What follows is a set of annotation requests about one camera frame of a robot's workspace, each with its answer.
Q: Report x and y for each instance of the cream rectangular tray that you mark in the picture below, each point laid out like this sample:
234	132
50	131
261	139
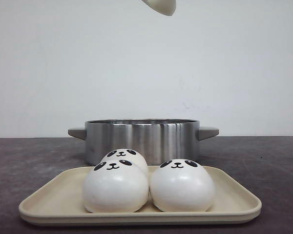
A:
60	203

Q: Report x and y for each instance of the panda bun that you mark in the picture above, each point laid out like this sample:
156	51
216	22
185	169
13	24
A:
129	155
115	186
182	185
164	7

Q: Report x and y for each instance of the stainless steel steamer pot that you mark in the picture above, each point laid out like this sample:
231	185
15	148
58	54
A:
157	140

